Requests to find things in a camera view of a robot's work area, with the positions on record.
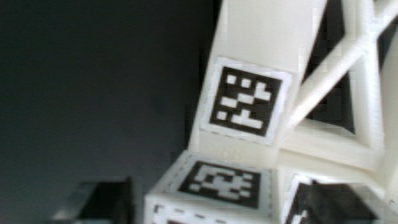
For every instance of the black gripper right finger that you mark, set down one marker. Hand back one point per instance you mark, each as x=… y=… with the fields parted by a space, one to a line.
x=339 y=204

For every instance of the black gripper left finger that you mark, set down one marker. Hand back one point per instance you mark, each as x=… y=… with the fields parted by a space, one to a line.
x=101 y=204

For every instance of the white tagged cube nut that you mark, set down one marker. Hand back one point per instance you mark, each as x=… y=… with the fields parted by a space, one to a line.
x=218 y=193

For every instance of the white chair back frame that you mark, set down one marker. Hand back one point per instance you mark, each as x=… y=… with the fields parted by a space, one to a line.
x=300 y=99

